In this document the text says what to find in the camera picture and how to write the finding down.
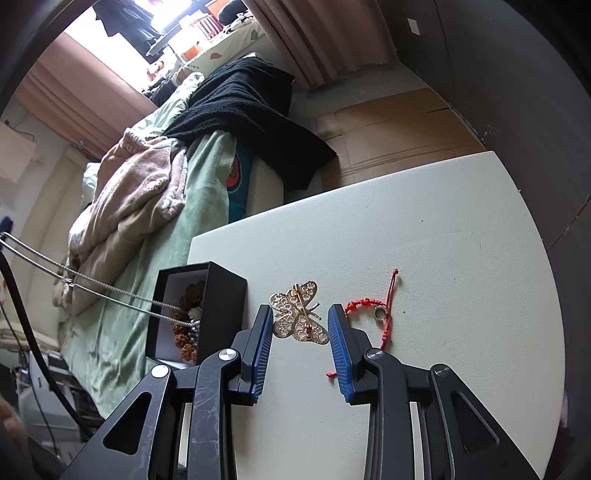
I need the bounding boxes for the silver chain necklace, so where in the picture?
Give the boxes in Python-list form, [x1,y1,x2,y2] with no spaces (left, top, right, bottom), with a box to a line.
[0,231,202,342]

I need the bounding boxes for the brown rudraksha bead bracelet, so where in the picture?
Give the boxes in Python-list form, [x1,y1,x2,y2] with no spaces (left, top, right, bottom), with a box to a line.
[171,280,206,364]

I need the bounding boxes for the gold butterfly brooch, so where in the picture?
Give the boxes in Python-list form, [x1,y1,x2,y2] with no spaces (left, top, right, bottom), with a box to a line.
[269,280,329,345]

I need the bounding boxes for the black jewelry box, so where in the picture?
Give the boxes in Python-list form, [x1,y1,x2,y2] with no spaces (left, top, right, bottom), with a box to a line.
[145,262,247,369]

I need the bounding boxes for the green bed sheet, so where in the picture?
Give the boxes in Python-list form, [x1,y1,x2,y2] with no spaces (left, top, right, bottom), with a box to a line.
[59,73,236,417]

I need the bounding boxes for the beige blanket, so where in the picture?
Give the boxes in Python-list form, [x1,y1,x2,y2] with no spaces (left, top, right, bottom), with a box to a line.
[52,205,145,316]

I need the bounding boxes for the pink fleece blanket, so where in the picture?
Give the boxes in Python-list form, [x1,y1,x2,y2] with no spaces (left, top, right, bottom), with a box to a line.
[60,130,187,292]

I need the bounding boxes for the flattened cardboard on floor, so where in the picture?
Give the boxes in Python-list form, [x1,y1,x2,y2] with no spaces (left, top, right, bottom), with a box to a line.
[315,88,485,191]

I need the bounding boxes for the black knitted garment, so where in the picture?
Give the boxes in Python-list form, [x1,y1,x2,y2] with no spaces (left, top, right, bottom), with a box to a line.
[163,56,338,191]

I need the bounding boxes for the dark grey wardrobe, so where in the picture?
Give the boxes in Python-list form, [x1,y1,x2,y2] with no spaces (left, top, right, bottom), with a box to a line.
[375,0,591,416]

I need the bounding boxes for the left pink curtain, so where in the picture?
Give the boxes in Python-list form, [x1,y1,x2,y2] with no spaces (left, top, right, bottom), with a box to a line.
[15,33,156,158]

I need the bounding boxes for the pink curtain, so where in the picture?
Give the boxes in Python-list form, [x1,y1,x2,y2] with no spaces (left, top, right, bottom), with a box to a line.
[15,33,156,158]
[245,0,396,90]

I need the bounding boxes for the white patterned pillow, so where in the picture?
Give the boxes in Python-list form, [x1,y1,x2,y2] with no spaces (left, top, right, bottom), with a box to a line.
[174,15,266,78]

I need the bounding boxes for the red string bracelet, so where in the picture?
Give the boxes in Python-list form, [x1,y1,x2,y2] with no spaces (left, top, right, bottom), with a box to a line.
[324,268,401,380]

